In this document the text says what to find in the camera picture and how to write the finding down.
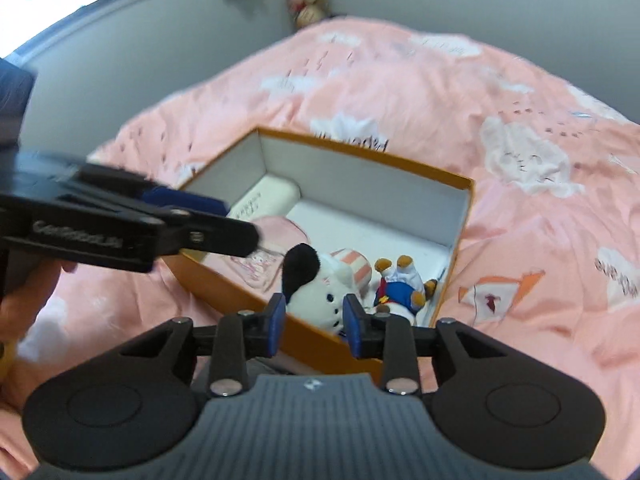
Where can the dark blue pillow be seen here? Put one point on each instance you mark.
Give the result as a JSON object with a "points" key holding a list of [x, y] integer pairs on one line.
{"points": [[14, 95]]}

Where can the pink printed blanket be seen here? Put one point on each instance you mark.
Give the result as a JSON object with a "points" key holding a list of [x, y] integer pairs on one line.
{"points": [[525, 160]]}

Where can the orange cardboard box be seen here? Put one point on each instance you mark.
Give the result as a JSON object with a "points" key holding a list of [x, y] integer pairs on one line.
{"points": [[380, 195]]}

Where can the person's left hand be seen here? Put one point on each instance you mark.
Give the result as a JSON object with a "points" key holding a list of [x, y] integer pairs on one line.
{"points": [[35, 305]]}

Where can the blue duck plush toy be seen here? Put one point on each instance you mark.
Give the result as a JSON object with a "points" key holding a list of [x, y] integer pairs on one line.
{"points": [[397, 295]]}

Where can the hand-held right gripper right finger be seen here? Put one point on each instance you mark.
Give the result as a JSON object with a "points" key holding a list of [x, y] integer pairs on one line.
{"points": [[352, 327]]}

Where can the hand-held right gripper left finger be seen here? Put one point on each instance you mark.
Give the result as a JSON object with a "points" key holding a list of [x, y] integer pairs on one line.
{"points": [[276, 322]]}

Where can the pink striped plush toy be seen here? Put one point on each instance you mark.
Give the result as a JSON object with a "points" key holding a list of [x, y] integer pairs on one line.
{"points": [[356, 270]]}

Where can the white plush dog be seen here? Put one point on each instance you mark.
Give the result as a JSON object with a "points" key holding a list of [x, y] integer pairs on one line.
{"points": [[322, 285]]}

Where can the white packet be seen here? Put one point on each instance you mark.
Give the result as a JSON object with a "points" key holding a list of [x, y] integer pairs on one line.
{"points": [[267, 197]]}

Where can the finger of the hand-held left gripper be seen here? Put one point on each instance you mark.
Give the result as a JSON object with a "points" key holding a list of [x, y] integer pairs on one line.
{"points": [[185, 199], [220, 237]]}

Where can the pink pouch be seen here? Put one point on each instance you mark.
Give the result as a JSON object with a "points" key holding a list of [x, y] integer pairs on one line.
{"points": [[270, 250]]}

